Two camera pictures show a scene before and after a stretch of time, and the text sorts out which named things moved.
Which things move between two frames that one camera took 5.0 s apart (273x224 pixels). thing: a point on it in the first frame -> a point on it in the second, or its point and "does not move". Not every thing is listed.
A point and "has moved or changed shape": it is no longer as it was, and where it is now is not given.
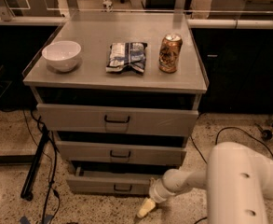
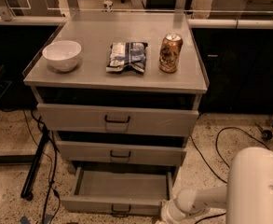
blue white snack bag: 123,56 does not move
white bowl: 61,55 does not move
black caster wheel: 266,134 does not move
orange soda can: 169,52 does not move
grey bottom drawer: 109,182 has moved or changed shape
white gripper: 156,194 -> 170,211
